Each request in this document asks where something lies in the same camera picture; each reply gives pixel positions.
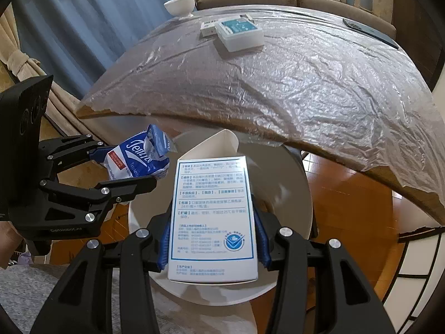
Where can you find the brown sofa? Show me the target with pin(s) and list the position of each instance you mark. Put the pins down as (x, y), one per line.
(260, 0)

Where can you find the white bowl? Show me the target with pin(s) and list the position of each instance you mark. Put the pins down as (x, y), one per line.
(179, 5)

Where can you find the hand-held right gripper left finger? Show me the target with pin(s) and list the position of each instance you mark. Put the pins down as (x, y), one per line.
(164, 250)

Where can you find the white box with teal label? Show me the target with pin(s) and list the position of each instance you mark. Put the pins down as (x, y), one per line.
(240, 33)

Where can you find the dark flat device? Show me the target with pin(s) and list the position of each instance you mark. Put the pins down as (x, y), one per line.
(368, 31)

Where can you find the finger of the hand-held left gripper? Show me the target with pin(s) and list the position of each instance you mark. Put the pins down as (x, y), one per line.
(121, 186)
(76, 148)

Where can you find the dark wooden cabinet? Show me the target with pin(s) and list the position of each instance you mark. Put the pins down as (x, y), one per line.
(413, 24)

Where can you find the blue white tissue packet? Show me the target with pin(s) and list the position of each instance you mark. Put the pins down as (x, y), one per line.
(139, 160)

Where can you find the flat white box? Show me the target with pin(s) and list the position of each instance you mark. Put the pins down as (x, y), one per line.
(208, 28)

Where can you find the white medicine box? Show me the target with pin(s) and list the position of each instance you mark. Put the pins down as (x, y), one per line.
(212, 215)

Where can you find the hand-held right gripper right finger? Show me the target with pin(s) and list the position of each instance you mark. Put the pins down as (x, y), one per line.
(262, 247)

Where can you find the white panel with black lines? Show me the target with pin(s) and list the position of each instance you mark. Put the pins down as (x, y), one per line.
(424, 261)

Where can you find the beige curtain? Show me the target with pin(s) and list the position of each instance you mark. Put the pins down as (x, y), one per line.
(14, 59)

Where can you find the blue curtain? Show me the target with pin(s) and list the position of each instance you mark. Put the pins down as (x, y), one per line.
(87, 24)

